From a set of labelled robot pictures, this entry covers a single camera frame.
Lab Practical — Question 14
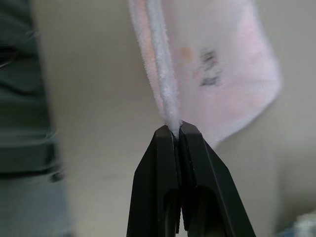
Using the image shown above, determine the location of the pink fluffy towel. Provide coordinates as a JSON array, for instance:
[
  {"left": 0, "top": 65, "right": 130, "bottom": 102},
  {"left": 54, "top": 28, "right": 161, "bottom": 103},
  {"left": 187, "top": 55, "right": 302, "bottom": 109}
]
[{"left": 128, "top": 0, "right": 283, "bottom": 147}]

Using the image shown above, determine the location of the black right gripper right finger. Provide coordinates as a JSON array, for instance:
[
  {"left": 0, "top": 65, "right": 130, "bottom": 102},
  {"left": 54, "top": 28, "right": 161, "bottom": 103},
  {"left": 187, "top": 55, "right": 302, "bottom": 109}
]
[{"left": 178, "top": 121, "right": 256, "bottom": 237}]

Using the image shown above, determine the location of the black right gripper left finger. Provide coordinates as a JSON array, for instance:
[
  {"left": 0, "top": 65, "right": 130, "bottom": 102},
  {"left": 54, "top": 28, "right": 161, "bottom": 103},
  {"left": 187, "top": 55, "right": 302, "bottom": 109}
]
[{"left": 126, "top": 124, "right": 183, "bottom": 237}]

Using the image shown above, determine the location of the person in dark clothes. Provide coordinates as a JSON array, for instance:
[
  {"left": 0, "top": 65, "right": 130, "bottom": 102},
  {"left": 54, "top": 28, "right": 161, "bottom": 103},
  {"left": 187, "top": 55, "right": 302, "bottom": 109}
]
[{"left": 0, "top": 0, "right": 75, "bottom": 237}]

